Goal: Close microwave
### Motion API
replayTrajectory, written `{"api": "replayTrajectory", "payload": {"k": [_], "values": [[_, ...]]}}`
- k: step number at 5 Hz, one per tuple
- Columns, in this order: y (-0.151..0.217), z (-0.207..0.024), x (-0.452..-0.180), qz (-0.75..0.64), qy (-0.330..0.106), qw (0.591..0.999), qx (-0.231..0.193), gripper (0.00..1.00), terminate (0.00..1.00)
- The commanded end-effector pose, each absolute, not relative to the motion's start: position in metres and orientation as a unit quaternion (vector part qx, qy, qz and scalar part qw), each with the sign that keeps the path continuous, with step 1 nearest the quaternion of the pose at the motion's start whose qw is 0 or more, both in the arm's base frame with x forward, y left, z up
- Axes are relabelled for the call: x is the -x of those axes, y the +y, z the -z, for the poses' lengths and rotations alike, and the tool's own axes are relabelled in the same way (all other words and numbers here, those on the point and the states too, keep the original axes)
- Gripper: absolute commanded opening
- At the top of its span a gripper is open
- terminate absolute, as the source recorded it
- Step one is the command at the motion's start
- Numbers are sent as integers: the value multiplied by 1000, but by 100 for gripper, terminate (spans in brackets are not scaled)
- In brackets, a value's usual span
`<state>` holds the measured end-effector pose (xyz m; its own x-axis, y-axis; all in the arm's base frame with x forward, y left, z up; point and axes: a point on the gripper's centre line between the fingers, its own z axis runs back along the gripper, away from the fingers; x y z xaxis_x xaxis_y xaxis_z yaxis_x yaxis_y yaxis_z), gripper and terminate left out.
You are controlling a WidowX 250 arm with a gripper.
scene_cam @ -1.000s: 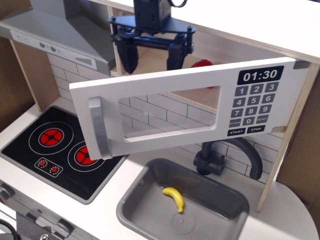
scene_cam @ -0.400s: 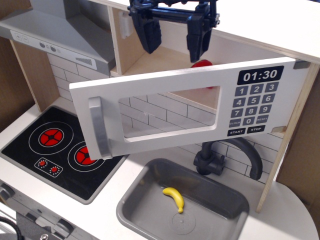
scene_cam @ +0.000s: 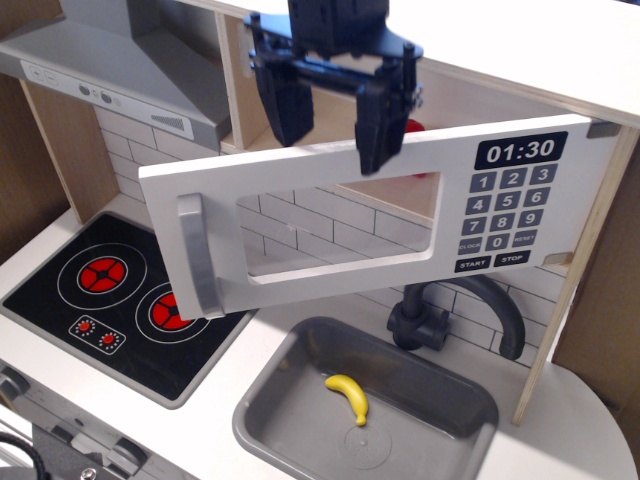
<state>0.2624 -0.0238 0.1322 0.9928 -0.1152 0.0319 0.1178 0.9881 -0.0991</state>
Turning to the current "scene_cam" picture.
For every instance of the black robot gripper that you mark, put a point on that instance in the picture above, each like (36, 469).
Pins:
(343, 46)

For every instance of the white toy microwave door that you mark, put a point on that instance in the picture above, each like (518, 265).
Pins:
(511, 191)

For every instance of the red toy item in microwave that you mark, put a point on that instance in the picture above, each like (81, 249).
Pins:
(414, 126)

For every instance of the white wooden microwave cabinet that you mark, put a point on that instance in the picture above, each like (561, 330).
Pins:
(483, 61)

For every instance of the grey range hood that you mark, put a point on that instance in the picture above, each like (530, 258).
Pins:
(116, 55)

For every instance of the yellow toy banana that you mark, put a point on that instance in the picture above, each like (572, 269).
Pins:
(356, 396)

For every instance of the grey toy sink basin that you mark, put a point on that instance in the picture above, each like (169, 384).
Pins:
(336, 403)

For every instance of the black toy stove top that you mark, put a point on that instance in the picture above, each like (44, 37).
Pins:
(105, 298)

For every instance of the grey toy oven front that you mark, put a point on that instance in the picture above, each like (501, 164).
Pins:
(73, 443)

